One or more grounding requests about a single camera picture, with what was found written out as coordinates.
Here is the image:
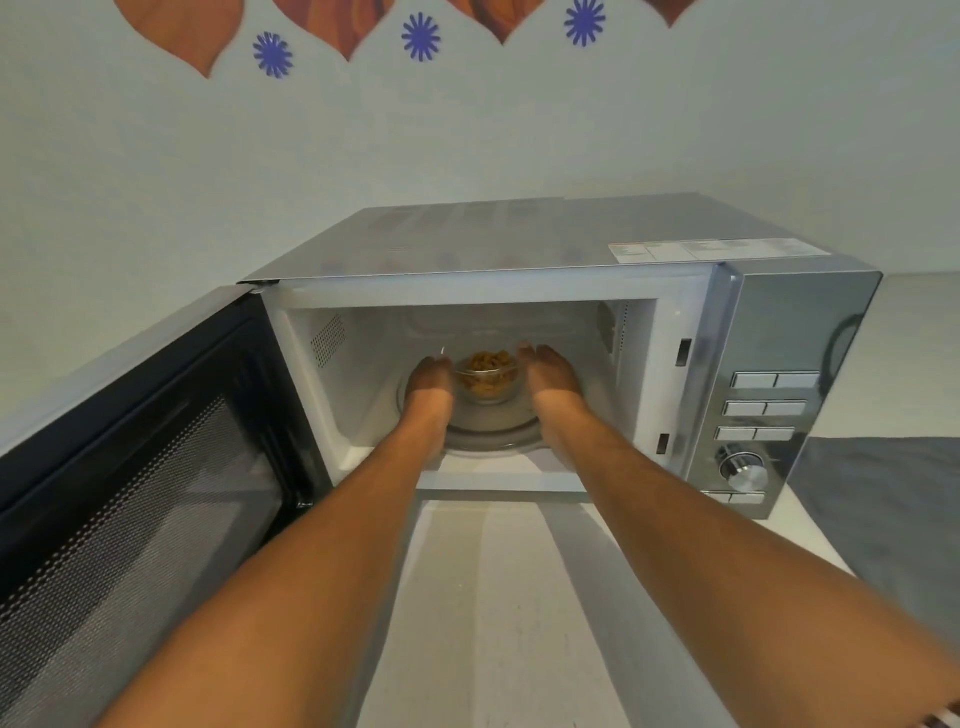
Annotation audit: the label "person's left hand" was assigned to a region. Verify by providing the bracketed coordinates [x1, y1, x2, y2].
[405, 355, 456, 401]

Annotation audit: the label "glass microwave turntable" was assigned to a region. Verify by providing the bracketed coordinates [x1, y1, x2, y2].
[395, 366, 549, 456]

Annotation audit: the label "person's right hand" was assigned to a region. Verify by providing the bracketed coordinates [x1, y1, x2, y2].
[516, 341, 585, 401]

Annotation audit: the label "silver microwave oven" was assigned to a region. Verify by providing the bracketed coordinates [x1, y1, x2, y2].
[238, 192, 885, 521]

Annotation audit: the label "person's right forearm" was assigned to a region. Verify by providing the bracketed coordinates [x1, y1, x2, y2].
[529, 390, 960, 728]

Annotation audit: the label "person's left forearm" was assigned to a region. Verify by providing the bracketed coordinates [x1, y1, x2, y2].
[96, 390, 456, 728]

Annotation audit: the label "glass bowl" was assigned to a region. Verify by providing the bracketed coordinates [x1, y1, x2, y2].
[452, 349, 528, 407]

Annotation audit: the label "brown leaf wall decal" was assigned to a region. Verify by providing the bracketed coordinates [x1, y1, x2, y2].
[272, 0, 398, 63]
[447, 0, 549, 46]
[114, 0, 246, 80]

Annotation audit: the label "silver microwave knob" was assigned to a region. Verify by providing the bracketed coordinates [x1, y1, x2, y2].
[719, 449, 770, 494]

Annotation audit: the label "grey cloth mat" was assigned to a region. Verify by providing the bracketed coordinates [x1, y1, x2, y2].
[786, 435, 960, 660]

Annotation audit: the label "black microwave door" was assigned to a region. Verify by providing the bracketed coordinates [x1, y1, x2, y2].
[0, 282, 336, 728]

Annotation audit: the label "brown food pieces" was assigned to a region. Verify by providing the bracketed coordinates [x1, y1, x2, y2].
[459, 350, 520, 395]

